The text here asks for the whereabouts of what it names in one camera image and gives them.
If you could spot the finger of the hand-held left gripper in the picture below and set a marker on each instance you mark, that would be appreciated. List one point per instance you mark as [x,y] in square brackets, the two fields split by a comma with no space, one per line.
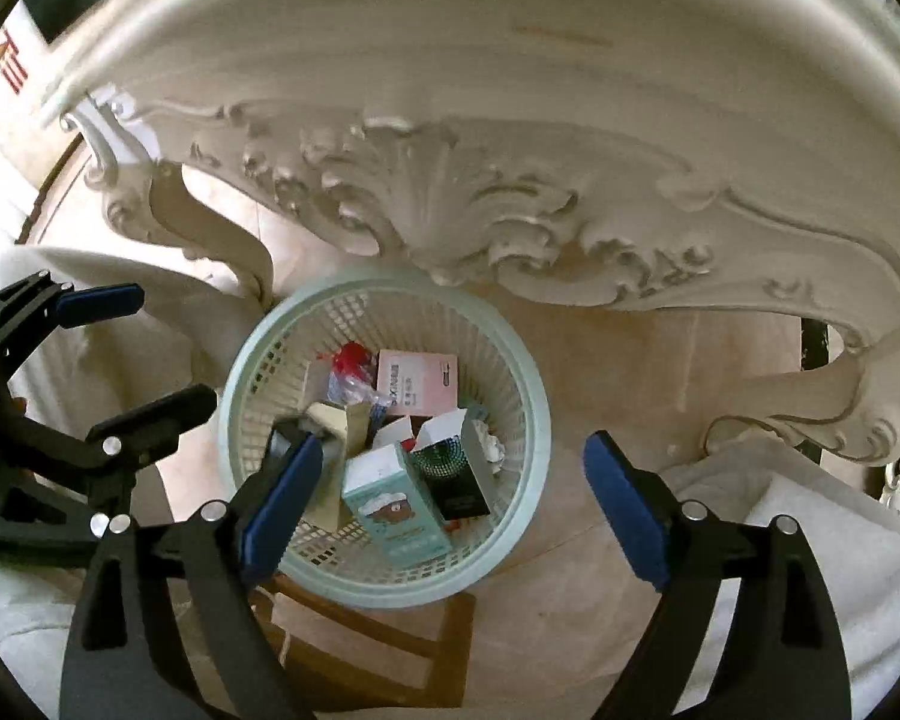
[157,420]
[97,304]

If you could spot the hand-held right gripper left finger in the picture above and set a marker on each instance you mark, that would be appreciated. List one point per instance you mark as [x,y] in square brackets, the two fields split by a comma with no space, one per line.
[285,510]

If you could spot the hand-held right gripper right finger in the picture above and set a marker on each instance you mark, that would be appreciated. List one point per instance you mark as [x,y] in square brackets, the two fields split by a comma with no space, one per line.
[622,510]

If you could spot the beige box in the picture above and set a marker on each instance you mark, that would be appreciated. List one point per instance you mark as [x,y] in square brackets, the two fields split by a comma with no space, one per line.
[337,427]

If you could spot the teal box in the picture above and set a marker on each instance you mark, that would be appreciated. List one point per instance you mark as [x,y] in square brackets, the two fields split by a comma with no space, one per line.
[394,502]

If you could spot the white box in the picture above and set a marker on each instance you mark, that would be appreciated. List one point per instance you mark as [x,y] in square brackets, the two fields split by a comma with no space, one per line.
[397,435]

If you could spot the white tissue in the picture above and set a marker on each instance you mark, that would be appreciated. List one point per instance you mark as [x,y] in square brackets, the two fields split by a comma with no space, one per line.
[487,444]

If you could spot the light green plastic basket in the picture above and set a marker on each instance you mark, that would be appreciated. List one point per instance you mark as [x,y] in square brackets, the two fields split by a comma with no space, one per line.
[292,337]

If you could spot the red wrapper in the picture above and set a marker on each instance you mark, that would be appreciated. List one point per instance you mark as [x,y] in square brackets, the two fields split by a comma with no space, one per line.
[352,360]

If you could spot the black box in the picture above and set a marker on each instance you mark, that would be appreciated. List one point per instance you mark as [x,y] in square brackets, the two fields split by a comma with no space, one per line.
[450,480]

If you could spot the pink box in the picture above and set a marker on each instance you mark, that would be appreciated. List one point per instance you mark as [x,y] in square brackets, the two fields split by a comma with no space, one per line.
[416,382]

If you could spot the person's light trouser leg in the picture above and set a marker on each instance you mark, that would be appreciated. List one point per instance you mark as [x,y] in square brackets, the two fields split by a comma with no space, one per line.
[832,510]
[165,337]

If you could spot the brown wooden stool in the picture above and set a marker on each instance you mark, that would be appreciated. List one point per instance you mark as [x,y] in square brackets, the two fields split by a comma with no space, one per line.
[375,641]

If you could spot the ornate white coffee table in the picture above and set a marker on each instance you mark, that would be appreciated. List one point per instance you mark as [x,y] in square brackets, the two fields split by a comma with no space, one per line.
[457,90]

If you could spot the red wall decoration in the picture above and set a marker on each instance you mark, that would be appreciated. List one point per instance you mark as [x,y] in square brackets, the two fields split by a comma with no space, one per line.
[7,60]

